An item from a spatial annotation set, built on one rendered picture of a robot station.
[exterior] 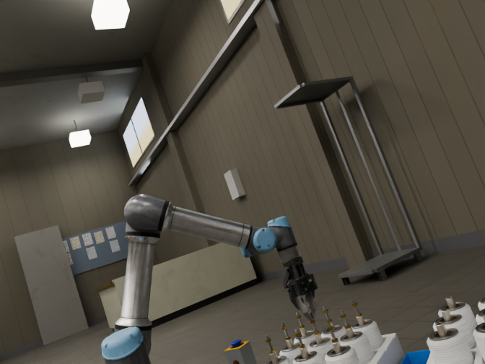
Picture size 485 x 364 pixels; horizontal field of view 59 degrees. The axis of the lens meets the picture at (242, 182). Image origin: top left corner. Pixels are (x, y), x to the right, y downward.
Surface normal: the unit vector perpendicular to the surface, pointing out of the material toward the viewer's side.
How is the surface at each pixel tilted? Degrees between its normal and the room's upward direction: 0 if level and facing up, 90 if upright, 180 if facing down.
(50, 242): 83
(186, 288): 90
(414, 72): 90
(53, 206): 90
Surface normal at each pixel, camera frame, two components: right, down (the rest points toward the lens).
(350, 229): -0.84, 0.23
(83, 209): 0.42, -0.27
